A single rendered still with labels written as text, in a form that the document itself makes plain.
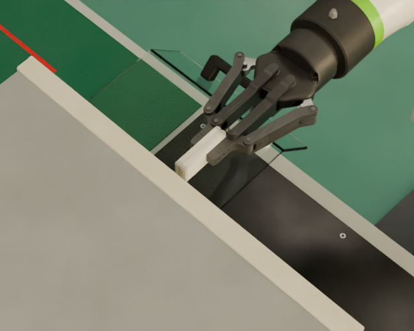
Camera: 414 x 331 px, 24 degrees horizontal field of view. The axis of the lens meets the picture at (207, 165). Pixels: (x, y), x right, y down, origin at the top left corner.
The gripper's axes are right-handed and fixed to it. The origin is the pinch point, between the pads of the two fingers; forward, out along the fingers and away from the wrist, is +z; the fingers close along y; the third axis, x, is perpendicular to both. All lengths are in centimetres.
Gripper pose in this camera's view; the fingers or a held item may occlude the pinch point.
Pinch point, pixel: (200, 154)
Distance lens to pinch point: 108.6
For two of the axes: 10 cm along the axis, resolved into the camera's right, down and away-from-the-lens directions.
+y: -7.3, -5.8, 3.6
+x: 0.0, -5.2, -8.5
